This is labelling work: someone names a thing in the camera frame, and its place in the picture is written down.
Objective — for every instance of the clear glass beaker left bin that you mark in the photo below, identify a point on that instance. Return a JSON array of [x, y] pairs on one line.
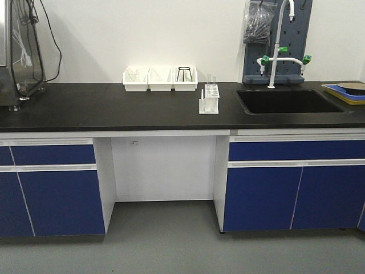
[[132, 77]]

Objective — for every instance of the blue tray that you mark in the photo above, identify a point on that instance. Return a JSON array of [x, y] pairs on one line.
[[341, 93]]

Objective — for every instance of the black lab sink basin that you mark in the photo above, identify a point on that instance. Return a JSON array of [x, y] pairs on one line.
[[286, 102]]

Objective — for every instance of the blue-grey drying pegboard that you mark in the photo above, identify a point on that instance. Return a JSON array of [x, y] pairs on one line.
[[293, 39]]

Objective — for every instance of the blue right cabinet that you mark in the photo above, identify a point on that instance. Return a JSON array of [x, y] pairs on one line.
[[293, 184]]

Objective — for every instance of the yellow tray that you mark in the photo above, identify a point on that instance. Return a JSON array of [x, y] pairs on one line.
[[347, 101]]

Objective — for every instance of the middle white plastic bin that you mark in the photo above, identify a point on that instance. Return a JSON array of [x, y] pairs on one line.
[[160, 78]]

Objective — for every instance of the round dark mesh pad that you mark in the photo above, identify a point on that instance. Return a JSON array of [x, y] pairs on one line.
[[353, 88]]

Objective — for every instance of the white test tube rack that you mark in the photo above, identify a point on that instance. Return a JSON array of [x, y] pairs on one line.
[[208, 103]]

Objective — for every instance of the right white plastic bin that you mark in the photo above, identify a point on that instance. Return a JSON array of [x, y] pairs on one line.
[[185, 86]]

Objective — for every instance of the left white plastic bin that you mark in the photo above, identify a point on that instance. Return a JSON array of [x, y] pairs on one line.
[[142, 84]]

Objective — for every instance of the black metal tripod stand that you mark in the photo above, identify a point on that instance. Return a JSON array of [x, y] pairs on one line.
[[184, 74]]

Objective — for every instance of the plastic bag of pegs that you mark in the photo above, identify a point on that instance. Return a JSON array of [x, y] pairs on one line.
[[258, 22]]

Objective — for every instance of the white plastic bin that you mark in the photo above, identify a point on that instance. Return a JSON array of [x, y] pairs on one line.
[[142, 84], [160, 78], [185, 86]]

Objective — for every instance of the white gooseneck lab faucet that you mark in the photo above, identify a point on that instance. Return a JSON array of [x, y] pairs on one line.
[[266, 59]]

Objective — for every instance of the blue left cabinet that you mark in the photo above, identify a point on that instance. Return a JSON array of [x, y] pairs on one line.
[[50, 188]]

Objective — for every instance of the blue cabinet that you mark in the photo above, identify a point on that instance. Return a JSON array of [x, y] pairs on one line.
[[293, 184], [50, 188]]

